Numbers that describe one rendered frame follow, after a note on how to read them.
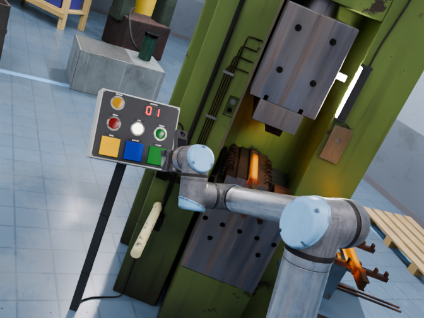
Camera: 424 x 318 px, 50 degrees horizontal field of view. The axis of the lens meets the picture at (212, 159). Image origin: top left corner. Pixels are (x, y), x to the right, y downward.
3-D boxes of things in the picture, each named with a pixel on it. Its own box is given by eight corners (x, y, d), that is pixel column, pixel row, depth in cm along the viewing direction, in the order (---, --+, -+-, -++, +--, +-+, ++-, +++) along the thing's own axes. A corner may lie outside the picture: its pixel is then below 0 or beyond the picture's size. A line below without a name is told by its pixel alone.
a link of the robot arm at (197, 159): (188, 173, 144) (191, 141, 145) (174, 172, 155) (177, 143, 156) (214, 175, 148) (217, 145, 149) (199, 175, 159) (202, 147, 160)
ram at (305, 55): (332, 127, 193) (379, 38, 178) (249, 93, 192) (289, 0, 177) (321, 103, 232) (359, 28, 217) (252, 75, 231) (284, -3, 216)
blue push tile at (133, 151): (140, 162, 186) (143, 144, 187) (123, 158, 183) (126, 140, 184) (139, 162, 188) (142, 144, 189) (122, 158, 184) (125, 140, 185)
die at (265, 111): (294, 135, 196) (303, 115, 193) (251, 118, 196) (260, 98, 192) (289, 110, 235) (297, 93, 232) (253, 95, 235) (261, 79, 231)
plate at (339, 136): (336, 164, 212) (353, 132, 205) (318, 157, 211) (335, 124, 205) (335, 162, 213) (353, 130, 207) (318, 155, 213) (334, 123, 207)
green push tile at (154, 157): (163, 166, 190) (166, 148, 191) (146, 163, 187) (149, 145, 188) (162, 166, 192) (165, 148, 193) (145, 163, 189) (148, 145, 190)
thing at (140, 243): (139, 261, 191) (142, 251, 189) (127, 257, 191) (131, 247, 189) (161, 212, 232) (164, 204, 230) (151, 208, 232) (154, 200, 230)
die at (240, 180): (261, 202, 210) (269, 187, 206) (221, 186, 209) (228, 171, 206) (262, 168, 249) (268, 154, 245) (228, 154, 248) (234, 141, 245)
